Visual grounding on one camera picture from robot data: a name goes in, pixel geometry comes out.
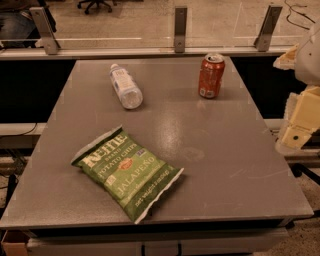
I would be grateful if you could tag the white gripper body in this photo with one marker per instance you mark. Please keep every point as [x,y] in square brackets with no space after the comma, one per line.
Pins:
[309,61]

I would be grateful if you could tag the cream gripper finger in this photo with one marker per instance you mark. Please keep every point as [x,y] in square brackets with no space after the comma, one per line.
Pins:
[287,60]
[301,120]

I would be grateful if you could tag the clear plastic water bottle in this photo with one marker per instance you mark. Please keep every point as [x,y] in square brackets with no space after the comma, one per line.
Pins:
[128,92]

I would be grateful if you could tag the orange soda can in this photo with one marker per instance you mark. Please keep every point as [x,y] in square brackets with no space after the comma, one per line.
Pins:
[210,76]

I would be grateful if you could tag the green jalapeno chips bag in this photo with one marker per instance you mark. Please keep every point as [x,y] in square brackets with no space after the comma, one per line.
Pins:
[130,173]

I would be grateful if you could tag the black office chair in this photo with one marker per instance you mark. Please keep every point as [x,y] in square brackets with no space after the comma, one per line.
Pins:
[91,3]

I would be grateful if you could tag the glass barrier panel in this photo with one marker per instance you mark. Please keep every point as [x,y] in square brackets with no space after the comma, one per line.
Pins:
[150,23]

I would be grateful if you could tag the cardboard box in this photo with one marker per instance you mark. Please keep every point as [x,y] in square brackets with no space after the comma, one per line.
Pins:
[14,243]

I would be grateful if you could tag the right metal glass bracket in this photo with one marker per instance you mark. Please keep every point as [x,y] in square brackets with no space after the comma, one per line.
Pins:
[263,40]

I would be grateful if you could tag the metal glass bracket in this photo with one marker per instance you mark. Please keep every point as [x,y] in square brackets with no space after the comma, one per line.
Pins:
[263,40]
[44,28]
[180,22]

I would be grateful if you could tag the middle metal glass bracket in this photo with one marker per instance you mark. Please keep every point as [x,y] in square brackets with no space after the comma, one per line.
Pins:
[180,22]

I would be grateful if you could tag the left metal glass bracket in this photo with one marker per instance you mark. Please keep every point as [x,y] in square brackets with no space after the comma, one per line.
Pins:
[44,28]

